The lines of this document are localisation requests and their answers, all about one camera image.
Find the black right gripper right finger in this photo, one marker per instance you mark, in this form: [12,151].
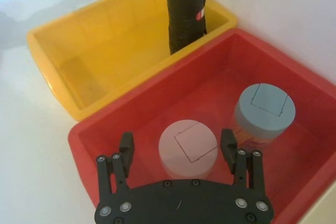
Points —
[229,148]

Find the yellow plastic bin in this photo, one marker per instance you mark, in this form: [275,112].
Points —
[110,40]

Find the jar with blue lid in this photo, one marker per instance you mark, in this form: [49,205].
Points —
[265,108]

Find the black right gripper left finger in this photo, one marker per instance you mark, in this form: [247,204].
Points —
[125,153]

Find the red plastic bin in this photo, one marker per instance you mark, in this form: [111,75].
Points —
[199,82]

